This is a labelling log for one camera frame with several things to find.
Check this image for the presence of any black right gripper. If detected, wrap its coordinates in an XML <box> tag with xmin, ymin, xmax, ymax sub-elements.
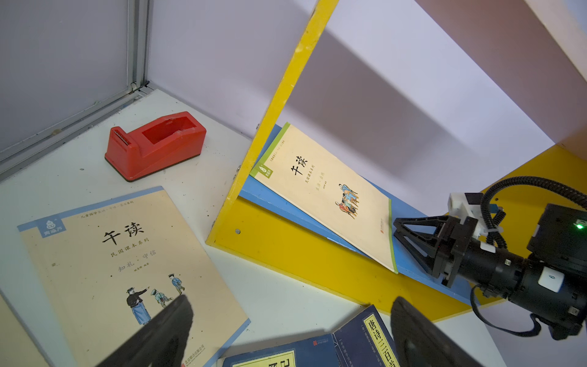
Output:
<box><xmin>394</xmin><ymin>216</ymin><xmax>478</xmax><ymax>287</ymax></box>

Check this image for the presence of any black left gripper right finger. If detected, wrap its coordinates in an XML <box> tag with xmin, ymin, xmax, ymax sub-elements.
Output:
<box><xmin>391</xmin><ymin>297</ymin><xmax>481</xmax><ymax>367</ymax></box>

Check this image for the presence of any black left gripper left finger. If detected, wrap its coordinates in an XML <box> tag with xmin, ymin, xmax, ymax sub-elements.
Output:
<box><xmin>99</xmin><ymin>295</ymin><xmax>194</xmax><ymax>366</ymax></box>

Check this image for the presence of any blue-edged beige reading book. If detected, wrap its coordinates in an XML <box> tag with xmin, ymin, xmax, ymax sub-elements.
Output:
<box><xmin>18</xmin><ymin>187</ymin><xmax>250</xmax><ymax>366</ymax></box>

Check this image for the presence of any green-edged beige reading book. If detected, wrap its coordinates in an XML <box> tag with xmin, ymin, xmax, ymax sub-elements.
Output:
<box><xmin>250</xmin><ymin>123</ymin><xmax>397</xmax><ymax>272</ymax></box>

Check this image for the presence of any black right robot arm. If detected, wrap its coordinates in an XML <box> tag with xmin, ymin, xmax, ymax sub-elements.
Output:
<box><xmin>394</xmin><ymin>204</ymin><xmax>586</xmax><ymax>340</ymax></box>

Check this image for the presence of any small dark blue poetry book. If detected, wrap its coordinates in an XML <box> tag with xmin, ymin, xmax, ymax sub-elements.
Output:
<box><xmin>333</xmin><ymin>305</ymin><xmax>400</xmax><ymax>367</ymax></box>

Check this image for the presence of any large dark blue book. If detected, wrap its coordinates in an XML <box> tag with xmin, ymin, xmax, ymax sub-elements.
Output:
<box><xmin>219</xmin><ymin>334</ymin><xmax>339</xmax><ymax>367</ymax></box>

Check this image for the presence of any yellow blue pink bookshelf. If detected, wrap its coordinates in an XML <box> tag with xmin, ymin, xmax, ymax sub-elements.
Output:
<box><xmin>205</xmin><ymin>0</ymin><xmax>587</xmax><ymax>323</ymax></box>

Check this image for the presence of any red-edged beige reading book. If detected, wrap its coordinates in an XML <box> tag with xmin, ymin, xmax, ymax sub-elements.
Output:
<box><xmin>1</xmin><ymin>296</ymin><xmax>49</xmax><ymax>367</ymax></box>

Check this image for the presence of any red tape dispenser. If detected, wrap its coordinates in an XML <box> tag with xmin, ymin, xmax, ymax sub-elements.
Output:
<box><xmin>105</xmin><ymin>112</ymin><xmax>206</xmax><ymax>182</ymax></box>

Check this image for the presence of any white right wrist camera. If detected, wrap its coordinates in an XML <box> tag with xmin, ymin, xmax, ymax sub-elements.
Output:
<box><xmin>448</xmin><ymin>193</ymin><xmax>489</xmax><ymax>239</ymax></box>

